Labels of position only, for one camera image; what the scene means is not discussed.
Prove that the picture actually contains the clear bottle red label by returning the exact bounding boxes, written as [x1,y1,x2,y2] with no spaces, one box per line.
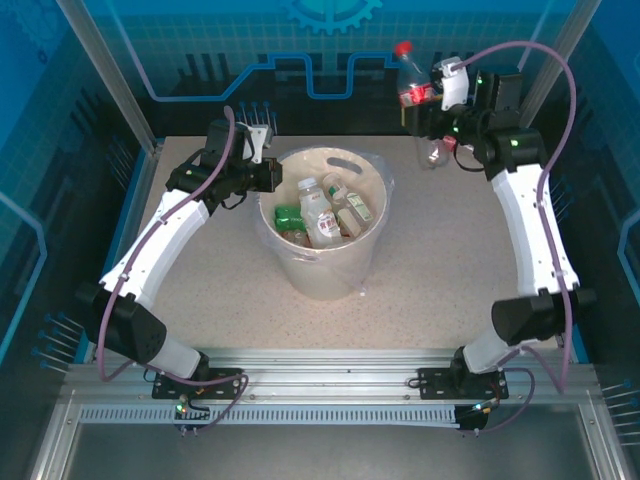
[393,41,459,172]

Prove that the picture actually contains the bottles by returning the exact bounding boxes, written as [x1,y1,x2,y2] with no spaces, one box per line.
[298,178,342,249]

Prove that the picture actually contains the clear bottle pale label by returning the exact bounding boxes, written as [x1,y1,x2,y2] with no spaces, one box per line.
[322,172,375,226]

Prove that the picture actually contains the white round plastic bin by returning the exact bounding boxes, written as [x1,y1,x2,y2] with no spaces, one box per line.
[257,144,394,301]

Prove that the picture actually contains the clear plastic bin liner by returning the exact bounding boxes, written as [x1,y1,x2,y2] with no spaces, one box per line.
[253,147,396,296]

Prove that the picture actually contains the blue table edge trim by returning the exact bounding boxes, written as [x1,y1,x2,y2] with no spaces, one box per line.
[89,142,164,351]
[542,164,591,365]

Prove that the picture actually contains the grey metal base tray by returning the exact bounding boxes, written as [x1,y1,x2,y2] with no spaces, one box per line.
[27,389,626,480]

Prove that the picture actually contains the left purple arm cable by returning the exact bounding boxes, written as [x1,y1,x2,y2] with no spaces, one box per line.
[97,104,250,432]

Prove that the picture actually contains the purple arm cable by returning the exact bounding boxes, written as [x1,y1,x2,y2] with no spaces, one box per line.
[97,104,250,432]
[452,40,579,435]

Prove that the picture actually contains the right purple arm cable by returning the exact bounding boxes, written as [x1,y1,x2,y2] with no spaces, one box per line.
[452,40,579,435]

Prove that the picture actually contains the aluminium frame post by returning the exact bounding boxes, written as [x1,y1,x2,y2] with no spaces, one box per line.
[54,0,164,156]
[507,0,609,149]

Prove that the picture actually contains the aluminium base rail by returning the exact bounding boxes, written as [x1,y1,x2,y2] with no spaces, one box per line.
[64,348,599,404]

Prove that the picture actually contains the black connector bracket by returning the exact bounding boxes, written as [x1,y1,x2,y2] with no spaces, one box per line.
[172,393,211,437]
[454,398,501,435]

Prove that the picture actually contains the white slotted cable duct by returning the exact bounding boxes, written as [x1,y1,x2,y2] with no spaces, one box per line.
[79,403,460,427]

